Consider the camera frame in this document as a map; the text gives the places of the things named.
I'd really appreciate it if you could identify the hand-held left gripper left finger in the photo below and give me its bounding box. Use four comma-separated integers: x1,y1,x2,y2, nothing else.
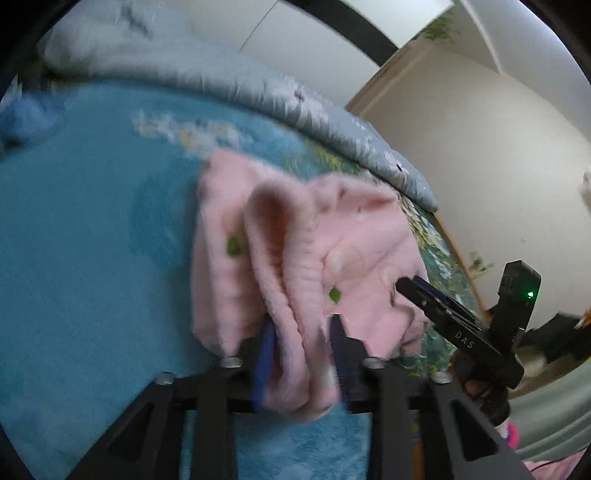
67,316,278,480

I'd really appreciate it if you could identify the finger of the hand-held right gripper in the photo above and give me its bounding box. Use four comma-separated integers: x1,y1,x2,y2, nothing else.
396,277,447,324
413,276,486,331

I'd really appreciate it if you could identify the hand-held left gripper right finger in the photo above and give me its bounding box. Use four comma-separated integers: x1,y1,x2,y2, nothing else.
329,314,532,480

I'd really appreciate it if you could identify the pink fleece pajama garment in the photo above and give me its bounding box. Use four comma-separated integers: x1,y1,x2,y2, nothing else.
190,150,428,423

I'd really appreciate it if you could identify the person's right hand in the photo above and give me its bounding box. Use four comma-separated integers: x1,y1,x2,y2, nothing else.
455,355,488,405

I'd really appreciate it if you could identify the dark object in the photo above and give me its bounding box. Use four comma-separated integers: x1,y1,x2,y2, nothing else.
519,313,591,365

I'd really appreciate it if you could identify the grey green cloth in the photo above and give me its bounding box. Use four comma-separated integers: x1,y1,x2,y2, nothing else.
510,369,591,455

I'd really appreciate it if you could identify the white wardrobe with black stripe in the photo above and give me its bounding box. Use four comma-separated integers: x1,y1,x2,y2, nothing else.
185,0,455,109

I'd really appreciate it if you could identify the grey blue floral duvet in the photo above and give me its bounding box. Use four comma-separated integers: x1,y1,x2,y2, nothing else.
39,0,438,213

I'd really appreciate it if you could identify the blue terry garment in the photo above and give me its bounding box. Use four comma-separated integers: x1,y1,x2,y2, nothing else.
0,92,63,148

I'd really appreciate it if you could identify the small green plant wall sticker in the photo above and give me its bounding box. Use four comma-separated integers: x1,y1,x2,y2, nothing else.
467,251,494,273

